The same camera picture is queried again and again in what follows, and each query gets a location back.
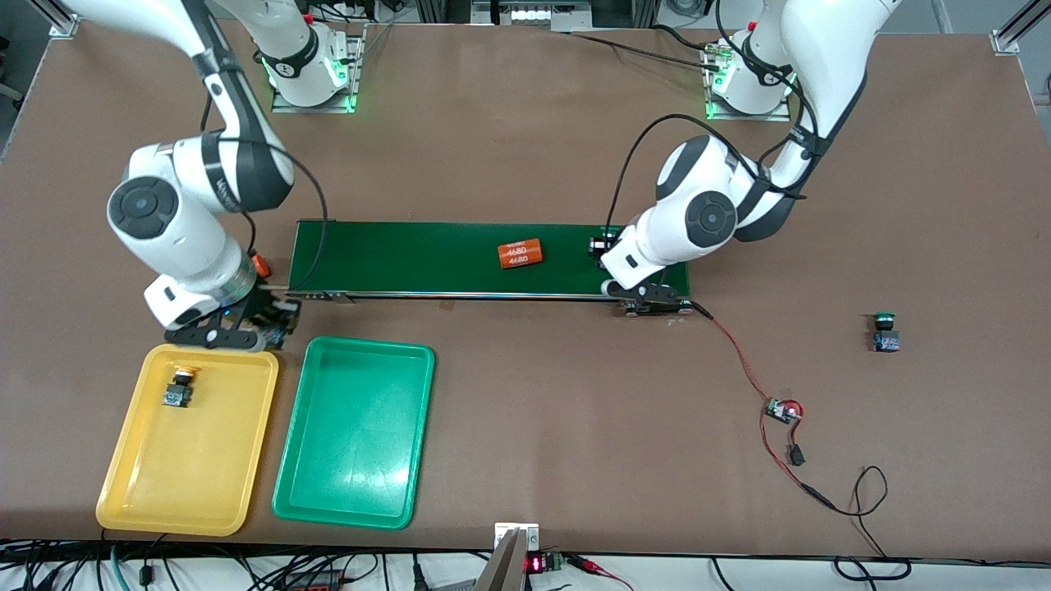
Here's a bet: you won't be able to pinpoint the small metal table bracket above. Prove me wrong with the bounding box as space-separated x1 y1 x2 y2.
493 522 541 552

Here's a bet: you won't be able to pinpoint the green plastic tray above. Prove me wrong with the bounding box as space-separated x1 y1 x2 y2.
271 336 436 531

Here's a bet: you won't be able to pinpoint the green conveyor belt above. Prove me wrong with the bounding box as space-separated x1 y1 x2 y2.
285 220 695 318

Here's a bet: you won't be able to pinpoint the thin black looped cable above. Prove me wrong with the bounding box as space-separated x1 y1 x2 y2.
829 465 912 582

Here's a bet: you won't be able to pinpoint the orange black power strip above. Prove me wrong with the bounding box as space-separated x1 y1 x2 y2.
279 570 346 591

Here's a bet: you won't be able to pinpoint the black base power cable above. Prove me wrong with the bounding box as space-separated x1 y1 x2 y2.
567 25 725 71

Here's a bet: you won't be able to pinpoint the grey tapered camera post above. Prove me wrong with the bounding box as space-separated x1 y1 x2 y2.
475 529 528 591

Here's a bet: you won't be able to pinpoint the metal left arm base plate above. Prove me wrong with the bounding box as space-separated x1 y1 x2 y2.
704 43 793 122

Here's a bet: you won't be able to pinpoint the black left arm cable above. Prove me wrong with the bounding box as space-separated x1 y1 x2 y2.
606 0 822 243

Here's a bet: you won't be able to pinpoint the grey lit control box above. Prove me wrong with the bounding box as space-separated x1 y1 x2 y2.
470 0 594 34

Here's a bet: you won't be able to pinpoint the red clip lead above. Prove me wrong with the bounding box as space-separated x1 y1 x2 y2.
567 555 635 591

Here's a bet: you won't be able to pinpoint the yellow plastic tray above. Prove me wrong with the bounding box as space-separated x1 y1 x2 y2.
95 343 280 538

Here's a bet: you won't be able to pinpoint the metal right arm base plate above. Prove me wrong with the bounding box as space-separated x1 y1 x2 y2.
271 25 366 114

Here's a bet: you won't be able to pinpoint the aluminium frame profile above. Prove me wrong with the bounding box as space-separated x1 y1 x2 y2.
48 0 80 39
989 0 1051 56

